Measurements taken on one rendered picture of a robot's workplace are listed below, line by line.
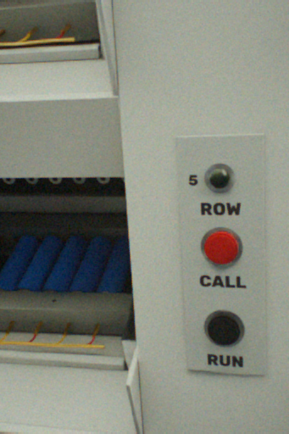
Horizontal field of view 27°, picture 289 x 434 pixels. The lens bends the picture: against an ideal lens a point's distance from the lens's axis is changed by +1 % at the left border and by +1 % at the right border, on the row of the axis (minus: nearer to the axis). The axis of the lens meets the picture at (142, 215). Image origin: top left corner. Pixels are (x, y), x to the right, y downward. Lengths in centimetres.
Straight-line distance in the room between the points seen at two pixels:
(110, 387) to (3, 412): 7
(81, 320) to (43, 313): 3
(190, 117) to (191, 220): 5
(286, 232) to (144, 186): 7
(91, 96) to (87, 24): 8
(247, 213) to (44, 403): 18
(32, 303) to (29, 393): 6
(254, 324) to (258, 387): 4
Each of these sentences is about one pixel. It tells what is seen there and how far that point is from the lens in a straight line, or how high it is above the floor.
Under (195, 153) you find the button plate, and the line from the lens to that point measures 28.
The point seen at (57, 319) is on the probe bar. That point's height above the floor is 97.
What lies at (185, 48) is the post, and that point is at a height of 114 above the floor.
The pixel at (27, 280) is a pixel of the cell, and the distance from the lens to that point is 44.
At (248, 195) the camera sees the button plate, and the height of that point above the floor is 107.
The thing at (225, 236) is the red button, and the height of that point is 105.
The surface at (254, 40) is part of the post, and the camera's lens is 27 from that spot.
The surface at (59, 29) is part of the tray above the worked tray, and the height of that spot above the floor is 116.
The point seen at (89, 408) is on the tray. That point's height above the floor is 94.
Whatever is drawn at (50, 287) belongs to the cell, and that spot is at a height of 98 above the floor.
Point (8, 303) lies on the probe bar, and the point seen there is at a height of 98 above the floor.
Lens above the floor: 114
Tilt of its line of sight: 16 degrees down
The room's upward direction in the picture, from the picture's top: 4 degrees counter-clockwise
